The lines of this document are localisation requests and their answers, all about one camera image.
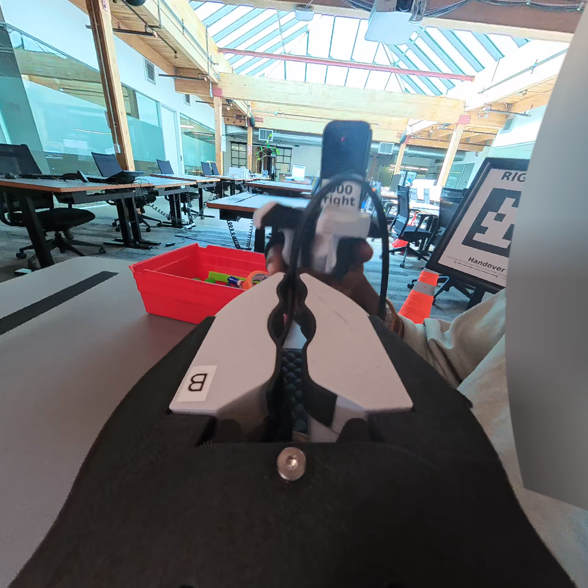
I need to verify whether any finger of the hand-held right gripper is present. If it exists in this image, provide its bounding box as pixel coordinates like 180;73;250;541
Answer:
254;201;297;230
315;230;343;273

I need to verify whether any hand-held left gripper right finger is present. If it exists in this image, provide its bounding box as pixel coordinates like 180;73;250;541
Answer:
299;272;414;443

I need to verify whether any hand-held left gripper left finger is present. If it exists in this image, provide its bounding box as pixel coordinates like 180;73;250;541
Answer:
169;272;289;443

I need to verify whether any black cable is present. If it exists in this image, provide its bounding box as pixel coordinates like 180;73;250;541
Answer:
284;174;391;341

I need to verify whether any person's right forearm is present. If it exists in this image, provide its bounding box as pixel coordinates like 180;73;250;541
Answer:
399;288;507;392

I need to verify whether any person's right hand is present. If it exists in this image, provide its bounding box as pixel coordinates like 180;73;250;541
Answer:
265;239;391;321

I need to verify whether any grey top desk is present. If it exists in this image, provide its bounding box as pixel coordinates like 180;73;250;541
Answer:
206;191;314;254

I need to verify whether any red bin with small items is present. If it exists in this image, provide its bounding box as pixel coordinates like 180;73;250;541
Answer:
129;243;273;325

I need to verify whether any red ceiling pipe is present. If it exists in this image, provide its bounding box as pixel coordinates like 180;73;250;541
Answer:
218;47;475;83

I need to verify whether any orange traffic cone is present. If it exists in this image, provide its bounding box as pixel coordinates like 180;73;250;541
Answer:
398;269;440;325

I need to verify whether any black mesh office chair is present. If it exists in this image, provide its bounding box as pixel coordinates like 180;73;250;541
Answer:
390;186;443;268

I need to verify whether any framed handover sign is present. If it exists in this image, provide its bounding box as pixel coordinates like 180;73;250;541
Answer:
424;157;530;296

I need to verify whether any open black laptop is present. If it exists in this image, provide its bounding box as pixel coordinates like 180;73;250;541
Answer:
91;151;147;183

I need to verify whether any long wooden top desk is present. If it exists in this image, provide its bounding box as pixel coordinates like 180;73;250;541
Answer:
0;174;199;271

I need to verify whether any black monitor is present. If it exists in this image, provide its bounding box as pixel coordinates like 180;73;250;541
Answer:
0;143;44;179

